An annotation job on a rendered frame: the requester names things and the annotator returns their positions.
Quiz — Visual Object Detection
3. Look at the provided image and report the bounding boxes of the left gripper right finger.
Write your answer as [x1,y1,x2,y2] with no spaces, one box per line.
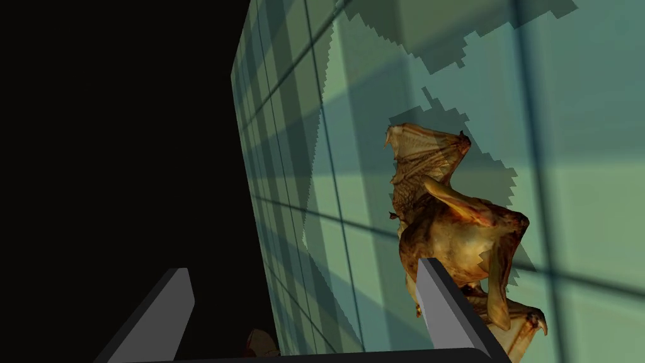
[416,256,512,363]

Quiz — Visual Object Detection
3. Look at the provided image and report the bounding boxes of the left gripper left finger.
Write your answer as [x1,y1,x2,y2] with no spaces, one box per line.
[93,267,196,363]

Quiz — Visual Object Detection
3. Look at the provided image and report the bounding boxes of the brown winged creature figurine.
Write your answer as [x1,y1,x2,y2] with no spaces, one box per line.
[384,123,549,363]

